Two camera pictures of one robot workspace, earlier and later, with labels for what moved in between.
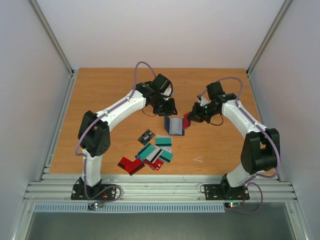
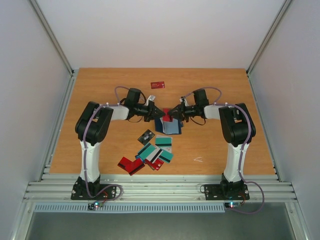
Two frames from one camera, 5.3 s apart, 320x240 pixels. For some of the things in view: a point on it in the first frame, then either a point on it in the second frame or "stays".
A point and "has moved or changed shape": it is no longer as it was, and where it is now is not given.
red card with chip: [156, 165] stays
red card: [186, 123] -> [166, 117]
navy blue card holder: [173, 126] has moved or changed shape
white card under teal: [154, 154] stays
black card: [146, 137] stays
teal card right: [165, 142] stays
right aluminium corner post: [283, 9] stays
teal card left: [145, 151] stays
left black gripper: [169, 111] -> [152, 114]
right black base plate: [215, 192] stays
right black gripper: [197, 114] -> [181, 111]
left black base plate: [78, 193] stays
